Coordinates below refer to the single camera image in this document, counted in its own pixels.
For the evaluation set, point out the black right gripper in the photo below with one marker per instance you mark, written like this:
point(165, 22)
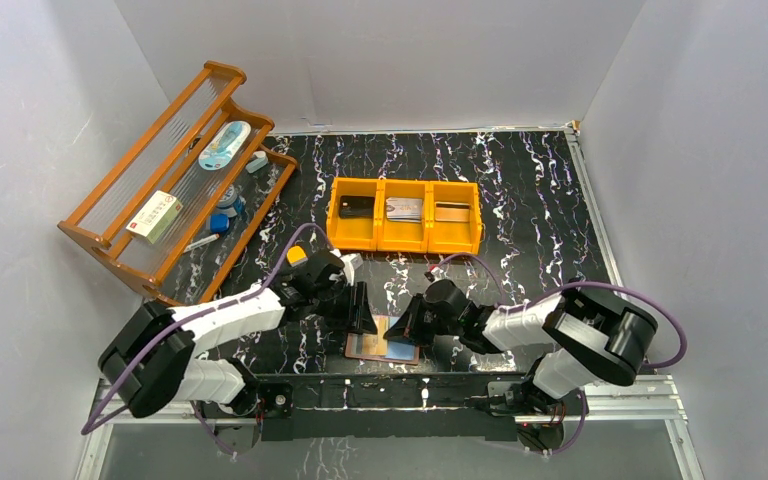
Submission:
point(407, 329)

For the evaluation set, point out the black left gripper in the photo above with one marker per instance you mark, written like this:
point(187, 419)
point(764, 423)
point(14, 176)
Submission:
point(351, 307)

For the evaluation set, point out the pink leather card holder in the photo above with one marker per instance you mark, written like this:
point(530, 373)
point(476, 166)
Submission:
point(398, 352)

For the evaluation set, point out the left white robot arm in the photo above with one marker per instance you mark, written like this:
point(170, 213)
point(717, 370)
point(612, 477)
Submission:
point(157, 357)

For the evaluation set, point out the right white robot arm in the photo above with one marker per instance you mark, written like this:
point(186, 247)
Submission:
point(598, 335)

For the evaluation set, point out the gold VIP card in holder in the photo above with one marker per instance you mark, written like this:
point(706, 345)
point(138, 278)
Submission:
point(371, 345)

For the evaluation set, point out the card stack middle bin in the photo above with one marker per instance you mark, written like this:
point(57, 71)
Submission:
point(404, 209)

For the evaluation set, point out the card in right bin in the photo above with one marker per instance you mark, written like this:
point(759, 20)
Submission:
point(452, 212)

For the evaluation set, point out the small yellow grey box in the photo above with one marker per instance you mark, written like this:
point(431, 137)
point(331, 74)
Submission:
point(296, 255)

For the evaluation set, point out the yellow three-compartment bin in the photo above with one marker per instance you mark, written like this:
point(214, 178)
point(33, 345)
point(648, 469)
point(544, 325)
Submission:
point(427, 236)

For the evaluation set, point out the white orange marker pen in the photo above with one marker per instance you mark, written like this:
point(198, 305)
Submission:
point(201, 242)

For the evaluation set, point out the blue round cap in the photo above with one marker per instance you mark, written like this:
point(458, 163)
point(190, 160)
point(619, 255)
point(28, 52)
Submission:
point(218, 224)

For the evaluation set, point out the blue white tape roll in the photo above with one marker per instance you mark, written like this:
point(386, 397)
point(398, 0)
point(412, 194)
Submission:
point(231, 203)

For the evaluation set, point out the orange wooden shelf rack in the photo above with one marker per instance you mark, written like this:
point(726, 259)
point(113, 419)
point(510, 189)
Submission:
point(165, 158)

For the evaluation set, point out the blue white toothbrush package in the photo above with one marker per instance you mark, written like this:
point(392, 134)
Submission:
point(224, 146)

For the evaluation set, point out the white green medicine box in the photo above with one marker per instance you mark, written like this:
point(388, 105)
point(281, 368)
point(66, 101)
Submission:
point(155, 217)

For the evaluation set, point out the black metal base rail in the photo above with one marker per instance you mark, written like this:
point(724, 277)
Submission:
point(294, 407)

